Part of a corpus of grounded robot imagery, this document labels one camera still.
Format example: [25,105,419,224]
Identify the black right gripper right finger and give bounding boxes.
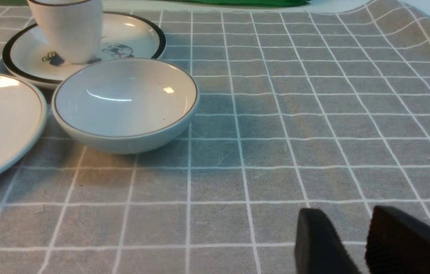
[366,205,430,274]

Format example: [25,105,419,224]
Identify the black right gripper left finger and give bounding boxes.
[294,208,360,274]

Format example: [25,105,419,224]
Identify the shallow grey-rimmed white bowl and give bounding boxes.
[51,58,200,155]

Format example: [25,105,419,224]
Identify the grey checked tablecloth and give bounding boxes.
[0,0,430,274]

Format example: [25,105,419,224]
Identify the green backdrop cloth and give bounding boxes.
[177,0,310,8]

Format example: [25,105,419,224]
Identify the black-rimmed cartoon plate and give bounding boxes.
[2,11,166,89]

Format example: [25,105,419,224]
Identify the black-rimmed white cup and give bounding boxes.
[27,0,103,64]

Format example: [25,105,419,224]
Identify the large grey-rimmed white plate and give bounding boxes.
[0,74,49,174]

